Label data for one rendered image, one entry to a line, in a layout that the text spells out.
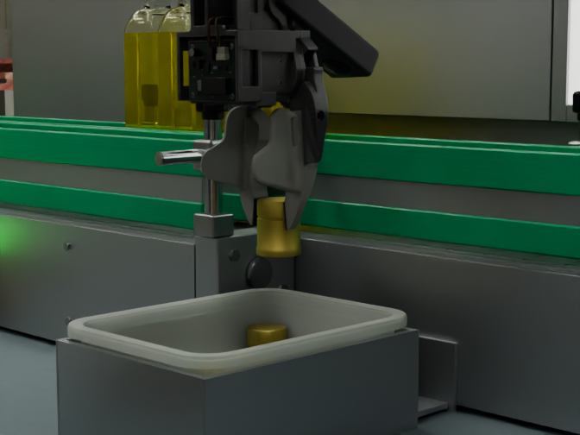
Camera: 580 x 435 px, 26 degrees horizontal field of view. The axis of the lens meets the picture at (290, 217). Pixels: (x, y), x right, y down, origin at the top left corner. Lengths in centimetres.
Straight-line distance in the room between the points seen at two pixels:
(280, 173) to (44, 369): 36
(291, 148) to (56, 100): 87
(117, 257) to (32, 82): 69
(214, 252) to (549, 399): 31
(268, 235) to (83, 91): 80
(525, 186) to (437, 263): 10
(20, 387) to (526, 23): 56
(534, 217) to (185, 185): 32
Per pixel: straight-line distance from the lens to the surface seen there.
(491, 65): 121
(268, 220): 97
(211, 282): 109
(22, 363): 123
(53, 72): 179
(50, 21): 180
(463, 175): 103
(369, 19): 131
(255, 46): 92
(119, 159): 120
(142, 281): 116
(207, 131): 107
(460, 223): 104
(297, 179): 95
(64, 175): 128
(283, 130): 95
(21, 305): 133
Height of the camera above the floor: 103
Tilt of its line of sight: 7 degrees down
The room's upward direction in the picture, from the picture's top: straight up
